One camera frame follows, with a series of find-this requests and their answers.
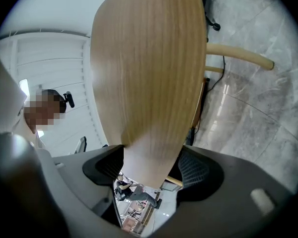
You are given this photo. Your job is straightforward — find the person's head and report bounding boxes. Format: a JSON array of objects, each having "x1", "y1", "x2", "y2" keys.
[{"x1": 22, "y1": 88, "x2": 68, "y2": 135}]

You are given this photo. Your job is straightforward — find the black floor cable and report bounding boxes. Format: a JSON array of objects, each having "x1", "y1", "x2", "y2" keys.
[{"x1": 205, "y1": 55, "x2": 226, "y2": 94}]

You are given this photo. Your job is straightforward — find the person's light grey shirt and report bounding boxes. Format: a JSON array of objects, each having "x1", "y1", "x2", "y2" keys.
[{"x1": 0, "y1": 48, "x2": 74, "y2": 238}]

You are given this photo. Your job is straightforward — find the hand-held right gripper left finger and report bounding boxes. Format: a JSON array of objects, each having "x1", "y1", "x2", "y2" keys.
[{"x1": 52, "y1": 144, "x2": 125, "y2": 229}]

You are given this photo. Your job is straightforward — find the black head-mounted camera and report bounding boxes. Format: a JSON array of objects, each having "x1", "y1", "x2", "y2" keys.
[{"x1": 63, "y1": 91, "x2": 75, "y2": 109}]

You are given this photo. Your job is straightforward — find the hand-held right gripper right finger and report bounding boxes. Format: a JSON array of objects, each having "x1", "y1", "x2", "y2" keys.
[{"x1": 139, "y1": 144, "x2": 298, "y2": 238}]

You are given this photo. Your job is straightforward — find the black office chair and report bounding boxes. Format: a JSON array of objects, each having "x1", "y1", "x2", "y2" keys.
[{"x1": 198, "y1": 0, "x2": 227, "y2": 32}]

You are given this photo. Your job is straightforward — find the wooden oval coffee table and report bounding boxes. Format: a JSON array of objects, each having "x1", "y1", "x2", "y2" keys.
[{"x1": 90, "y1": 0, "x2": 275, "y2": 189}]

